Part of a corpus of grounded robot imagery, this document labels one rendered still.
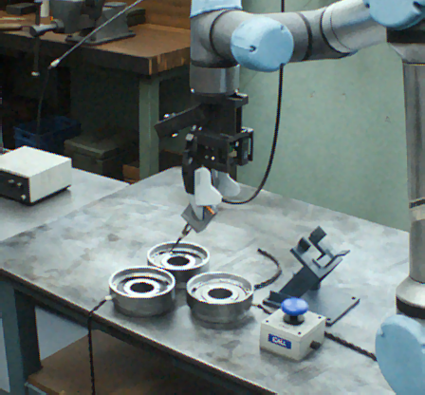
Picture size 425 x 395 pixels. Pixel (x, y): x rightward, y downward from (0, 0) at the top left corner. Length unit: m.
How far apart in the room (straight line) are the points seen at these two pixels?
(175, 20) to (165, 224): 1.66
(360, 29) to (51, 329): 1.54
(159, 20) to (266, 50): 2.13
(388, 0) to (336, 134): 2.20
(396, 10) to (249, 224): 0.88
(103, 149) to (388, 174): 1.07
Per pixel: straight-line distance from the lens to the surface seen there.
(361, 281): 1.46
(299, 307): 1.21
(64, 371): 1.65
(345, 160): 3.04
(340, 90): 2.98
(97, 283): 1.42
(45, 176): 2.05
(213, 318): 1.30
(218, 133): 1.30
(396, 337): 0.92
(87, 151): 3.25
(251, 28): 1.15
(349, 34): 1.17
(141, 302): 1.30
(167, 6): 3.22
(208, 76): 1.26
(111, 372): 1.64
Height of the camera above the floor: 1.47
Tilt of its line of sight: 21 degrees down
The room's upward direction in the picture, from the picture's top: 1 degrees clockwise
